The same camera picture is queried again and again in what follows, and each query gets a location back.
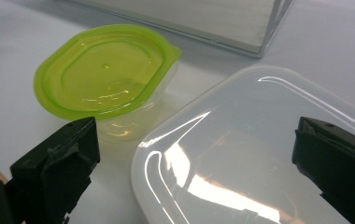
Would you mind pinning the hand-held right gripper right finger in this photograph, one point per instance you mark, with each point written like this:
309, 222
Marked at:
337, 161

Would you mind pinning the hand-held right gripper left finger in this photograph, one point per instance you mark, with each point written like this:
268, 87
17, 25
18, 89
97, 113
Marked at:
57, 168

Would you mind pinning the small clear plastic container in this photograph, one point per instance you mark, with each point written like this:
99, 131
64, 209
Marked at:
129, 129

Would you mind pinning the green plastic lid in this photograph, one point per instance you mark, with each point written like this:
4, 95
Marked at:
104, 71

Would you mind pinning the large translucent plastic container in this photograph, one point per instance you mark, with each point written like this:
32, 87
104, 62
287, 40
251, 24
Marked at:
244, 149

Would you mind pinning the silver metal block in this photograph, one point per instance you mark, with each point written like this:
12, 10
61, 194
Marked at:
216, 18

